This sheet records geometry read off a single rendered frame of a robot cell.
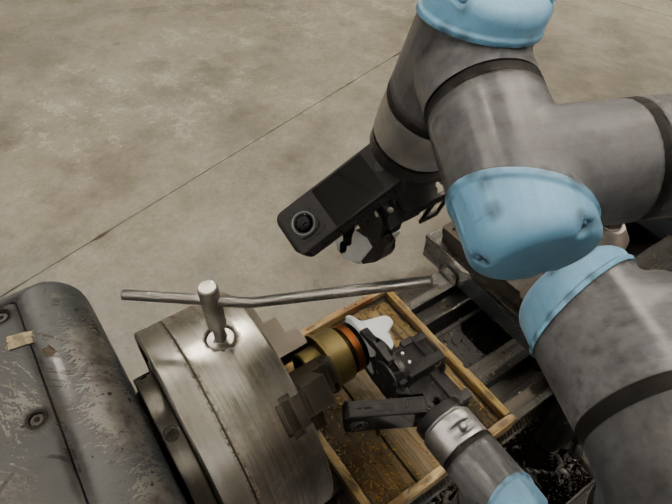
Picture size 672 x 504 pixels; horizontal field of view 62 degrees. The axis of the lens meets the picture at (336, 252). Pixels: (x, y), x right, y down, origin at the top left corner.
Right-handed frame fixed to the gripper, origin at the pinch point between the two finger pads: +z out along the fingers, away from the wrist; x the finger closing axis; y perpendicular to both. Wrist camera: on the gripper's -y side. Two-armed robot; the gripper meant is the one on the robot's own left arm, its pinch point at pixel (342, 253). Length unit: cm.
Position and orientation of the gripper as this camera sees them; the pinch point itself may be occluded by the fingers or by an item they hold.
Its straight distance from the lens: 62.2
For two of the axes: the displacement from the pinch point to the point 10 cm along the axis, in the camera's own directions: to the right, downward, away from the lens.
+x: -5.3, -8.0, 2.8
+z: -2.0, 4.3, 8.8
